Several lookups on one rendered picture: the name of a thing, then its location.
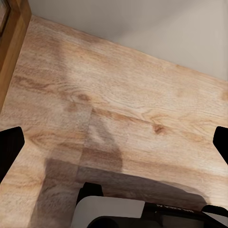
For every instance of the door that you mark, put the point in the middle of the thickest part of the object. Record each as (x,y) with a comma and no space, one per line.
(14,21)

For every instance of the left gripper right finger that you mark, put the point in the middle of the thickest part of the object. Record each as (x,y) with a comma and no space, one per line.
(220,140)

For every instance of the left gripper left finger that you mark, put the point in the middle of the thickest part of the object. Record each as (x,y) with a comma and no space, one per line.
(11,143)

